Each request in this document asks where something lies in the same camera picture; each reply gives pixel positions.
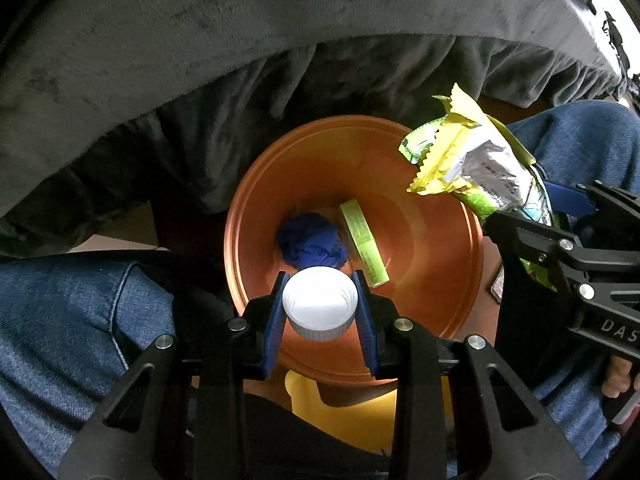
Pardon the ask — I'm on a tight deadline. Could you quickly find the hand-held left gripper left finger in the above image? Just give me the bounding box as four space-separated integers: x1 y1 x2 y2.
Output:
57 271 293 480

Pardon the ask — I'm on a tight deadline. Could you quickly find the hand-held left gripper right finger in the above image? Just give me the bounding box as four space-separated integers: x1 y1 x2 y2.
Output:
350 270 587 480

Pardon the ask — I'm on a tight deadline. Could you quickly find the person's leg in jeans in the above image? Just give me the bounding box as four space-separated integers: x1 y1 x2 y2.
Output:
0 255 182 467
505 100 640 468

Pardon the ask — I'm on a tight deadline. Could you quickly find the white ribbed bottle cap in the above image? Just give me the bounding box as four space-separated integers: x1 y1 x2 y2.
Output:
282 266 360 343

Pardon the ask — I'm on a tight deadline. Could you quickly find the yellow-green snack wrapper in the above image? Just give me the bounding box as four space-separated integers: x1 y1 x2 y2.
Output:
398 82 565 292

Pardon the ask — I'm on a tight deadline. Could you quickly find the grey plush blanket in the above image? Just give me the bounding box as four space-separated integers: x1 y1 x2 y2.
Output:
0 0 636 261

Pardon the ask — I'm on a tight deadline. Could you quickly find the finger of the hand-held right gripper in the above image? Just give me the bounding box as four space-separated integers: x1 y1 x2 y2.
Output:
484 209 602 312
543 179 640 262

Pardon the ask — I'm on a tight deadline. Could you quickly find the person's right hand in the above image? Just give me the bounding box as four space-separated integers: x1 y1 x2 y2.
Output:
601 356 636 400

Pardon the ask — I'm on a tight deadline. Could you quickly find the orange plastic bin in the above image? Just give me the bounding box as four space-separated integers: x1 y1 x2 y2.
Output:
223 115 485 387

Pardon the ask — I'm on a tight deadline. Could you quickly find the yellow plastic object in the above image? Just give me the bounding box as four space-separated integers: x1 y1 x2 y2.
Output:
284 370 454 454

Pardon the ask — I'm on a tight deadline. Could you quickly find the yellow-green flat box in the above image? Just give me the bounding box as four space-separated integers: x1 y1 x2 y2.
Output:
340 200 390 289

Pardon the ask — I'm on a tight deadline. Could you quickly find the person's left leg in jeans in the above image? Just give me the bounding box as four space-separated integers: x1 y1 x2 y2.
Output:
0 255 182 467

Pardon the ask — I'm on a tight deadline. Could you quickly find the person's right leg in jeans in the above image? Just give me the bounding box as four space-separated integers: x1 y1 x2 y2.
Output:
505 100 640 468

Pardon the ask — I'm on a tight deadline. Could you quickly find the blue crumpled cloth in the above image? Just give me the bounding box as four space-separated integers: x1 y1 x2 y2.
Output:
276 212 348 271

